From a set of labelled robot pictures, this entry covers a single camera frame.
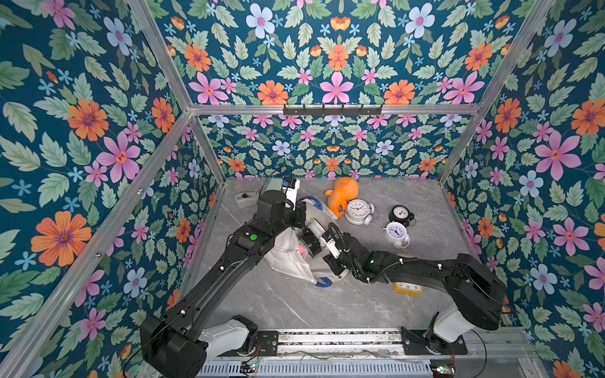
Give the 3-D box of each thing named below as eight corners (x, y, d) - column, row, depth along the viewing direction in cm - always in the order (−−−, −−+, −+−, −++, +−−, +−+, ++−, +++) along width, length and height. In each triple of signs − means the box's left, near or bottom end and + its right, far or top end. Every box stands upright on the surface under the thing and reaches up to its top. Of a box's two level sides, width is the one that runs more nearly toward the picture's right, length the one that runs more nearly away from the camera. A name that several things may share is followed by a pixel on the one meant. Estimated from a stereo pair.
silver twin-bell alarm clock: (345, 225, 104) (346, 219, 100) (343, 204, 112) (344, 198, 108) (374, 225, 104) (376, 219, 100) (371, 204, 111) (372, 198, 108)
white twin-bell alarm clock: (387, 248, 97) (388, 244, 94) (382, 225, 104) (383, 221, 102) (409, 248, 97) (411, 244, 94) (403, 225, 104) (405, 221, 101)
